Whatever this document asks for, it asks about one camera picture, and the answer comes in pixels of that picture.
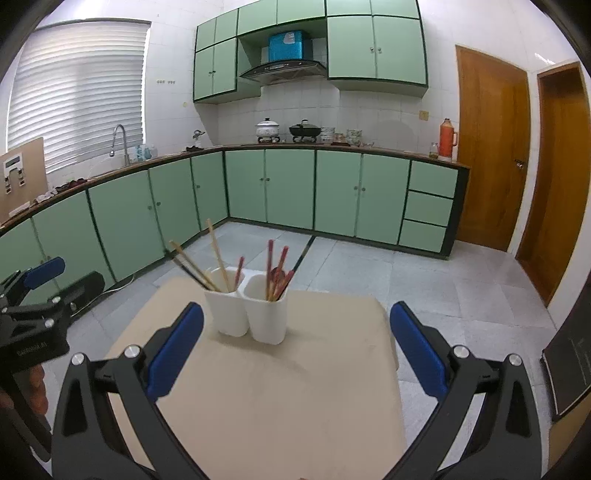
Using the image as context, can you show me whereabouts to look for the black chopstick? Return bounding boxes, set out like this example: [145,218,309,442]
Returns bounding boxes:
[172,258,213,291]
[292,235,315,275]

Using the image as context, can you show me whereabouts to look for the red patterned chopstick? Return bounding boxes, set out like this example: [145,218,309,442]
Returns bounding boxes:
[266,239,274,301]
[235,256,245,291]
[271,270,294,302]
[269,246,288,301]

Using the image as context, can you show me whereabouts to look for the chrome kitchen faucet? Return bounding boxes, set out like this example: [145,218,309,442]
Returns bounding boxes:
[109,123,131,167]

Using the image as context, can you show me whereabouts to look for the green lower kitchen cabinets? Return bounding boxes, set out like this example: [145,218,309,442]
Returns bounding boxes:
[1,145,469,301]

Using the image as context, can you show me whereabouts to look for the green kitchen cabinets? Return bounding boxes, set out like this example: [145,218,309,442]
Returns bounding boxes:
[1,145,469,301]
[193,0,429,104]

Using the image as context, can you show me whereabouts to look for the green upper kitchen cabinets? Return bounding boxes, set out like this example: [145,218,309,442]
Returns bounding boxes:
[193,0,429,104]

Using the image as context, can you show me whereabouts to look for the left hand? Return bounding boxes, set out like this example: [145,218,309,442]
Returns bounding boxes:
[23,365,49,416]

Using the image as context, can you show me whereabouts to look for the white two-compartment utensil holder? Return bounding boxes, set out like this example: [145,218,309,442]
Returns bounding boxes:
[204,269,287,345]

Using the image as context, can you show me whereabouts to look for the black cabinet at right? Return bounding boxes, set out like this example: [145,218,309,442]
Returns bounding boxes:
[542,305,590,421]

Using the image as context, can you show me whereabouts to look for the cardboard box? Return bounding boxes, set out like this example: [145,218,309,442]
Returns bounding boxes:
[0,137,49,224]

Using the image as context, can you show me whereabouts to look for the white window blinds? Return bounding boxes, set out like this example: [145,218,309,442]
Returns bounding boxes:
[7,19,150,173]

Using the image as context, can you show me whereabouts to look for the white cooking pot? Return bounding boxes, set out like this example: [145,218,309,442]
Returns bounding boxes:
[256,117,280,143]

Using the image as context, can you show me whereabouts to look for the wooden door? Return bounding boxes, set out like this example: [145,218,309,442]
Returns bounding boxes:
[517,62,590,304]
[456,46,531,251]

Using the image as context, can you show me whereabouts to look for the black wok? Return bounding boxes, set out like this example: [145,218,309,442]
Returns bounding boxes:
[290,119,322,143]

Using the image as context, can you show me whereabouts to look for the glass jars on counter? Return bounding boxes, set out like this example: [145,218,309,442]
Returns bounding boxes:
[320,126,374,148]

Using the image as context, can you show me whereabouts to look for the range hood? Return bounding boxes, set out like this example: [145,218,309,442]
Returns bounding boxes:
[240,60,328,86]

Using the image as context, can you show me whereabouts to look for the orange thermos flask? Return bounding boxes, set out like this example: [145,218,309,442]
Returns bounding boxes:
[439,118,458,159]

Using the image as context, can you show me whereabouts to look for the blue box on hood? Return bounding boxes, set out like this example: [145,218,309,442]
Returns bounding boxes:
[269,30,314,62]

